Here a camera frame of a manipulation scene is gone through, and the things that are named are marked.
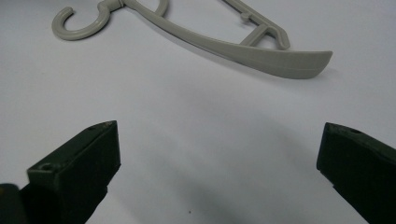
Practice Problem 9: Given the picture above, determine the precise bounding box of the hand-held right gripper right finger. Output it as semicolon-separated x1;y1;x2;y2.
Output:
317;122;396;224

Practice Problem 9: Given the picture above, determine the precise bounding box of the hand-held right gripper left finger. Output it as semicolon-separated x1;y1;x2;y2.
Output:
27;120;121;224

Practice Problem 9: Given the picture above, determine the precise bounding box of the grey plastic clothes hanger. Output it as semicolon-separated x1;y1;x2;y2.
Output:
50;0;333;80

